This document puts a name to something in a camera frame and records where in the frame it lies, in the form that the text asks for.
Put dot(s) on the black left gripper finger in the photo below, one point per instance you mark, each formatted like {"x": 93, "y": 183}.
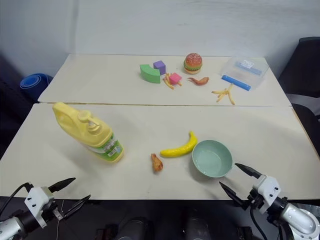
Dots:
{"x": 61, "y": 184}
{"x": 76, "y": 206}

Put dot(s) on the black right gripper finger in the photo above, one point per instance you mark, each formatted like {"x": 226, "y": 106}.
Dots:
{"x": 248, "y": 170}
{"x": 232, "y": 195}

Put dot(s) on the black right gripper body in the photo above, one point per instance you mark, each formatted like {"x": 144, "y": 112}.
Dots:
{"x": 254, "y": 200}

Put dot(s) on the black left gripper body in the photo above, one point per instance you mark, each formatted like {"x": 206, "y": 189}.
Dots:
{"x": 56, "y": 209}

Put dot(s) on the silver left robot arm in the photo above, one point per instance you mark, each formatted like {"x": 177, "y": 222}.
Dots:
{"x": 15, "y": 226}

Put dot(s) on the light green bowl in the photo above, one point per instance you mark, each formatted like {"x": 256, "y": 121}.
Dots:
{"x": 212, "y": 160}

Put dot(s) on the yellow detergent bottle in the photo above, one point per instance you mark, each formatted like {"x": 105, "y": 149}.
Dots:
{"x": 75, "y": 126}

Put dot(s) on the dark rounded shape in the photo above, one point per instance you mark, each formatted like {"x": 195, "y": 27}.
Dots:
{"x": 133, "y": 228}
{"x": 198, "y": 228}

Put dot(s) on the yellow toy banana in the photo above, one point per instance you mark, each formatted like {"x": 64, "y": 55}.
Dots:
{"x": 178, "y": 150}

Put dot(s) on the yellow toy french fry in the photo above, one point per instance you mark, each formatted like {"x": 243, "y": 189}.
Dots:
{"x": 232, "y": 96}
{"x": 224, "y": 92}
{"x": 179, "y": 83}
{"x": 167, "y": 76}
{"x": 169, "y": 84}

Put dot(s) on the fried chicken nugget toy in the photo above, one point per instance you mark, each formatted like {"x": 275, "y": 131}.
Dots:
{"x": 157, "y": 163}

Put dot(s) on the clear zip bag blue seal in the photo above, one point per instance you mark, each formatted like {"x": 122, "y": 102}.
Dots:
{"x": 246, "y": 72}

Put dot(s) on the toy chicken wing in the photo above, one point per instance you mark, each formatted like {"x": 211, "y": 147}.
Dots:
{"x": 201, "y": 81}

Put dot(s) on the blue rolled foam mat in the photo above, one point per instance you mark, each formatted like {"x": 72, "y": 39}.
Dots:
{"x": 33, "y": 83}

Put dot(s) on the pink foam cube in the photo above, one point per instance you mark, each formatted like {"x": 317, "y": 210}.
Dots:
{"x": 174, "y": 79}

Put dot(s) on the black office chair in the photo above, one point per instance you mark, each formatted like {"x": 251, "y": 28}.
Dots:
{"x": 306, "y": 65}

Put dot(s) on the toy hamburger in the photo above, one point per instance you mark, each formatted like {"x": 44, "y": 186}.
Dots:
{"x": 193, "y": 63}

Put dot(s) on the purple foam cube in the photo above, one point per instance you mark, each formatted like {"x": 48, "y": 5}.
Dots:
{"x": 159, "y": 67}

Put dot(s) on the green curved foam block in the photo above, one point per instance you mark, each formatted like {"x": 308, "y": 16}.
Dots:
{"x": 149, "y": 74}

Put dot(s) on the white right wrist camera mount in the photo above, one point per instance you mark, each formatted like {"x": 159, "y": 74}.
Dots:
{"x": 267, "y": 191}

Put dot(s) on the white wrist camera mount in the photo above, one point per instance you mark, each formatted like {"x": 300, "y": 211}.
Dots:
{"x": 267, "y": 191}
{"x": 37, "y": 202}

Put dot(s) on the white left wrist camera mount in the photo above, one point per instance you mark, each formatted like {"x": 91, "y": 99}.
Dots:
{"x": 37, "y": 202}

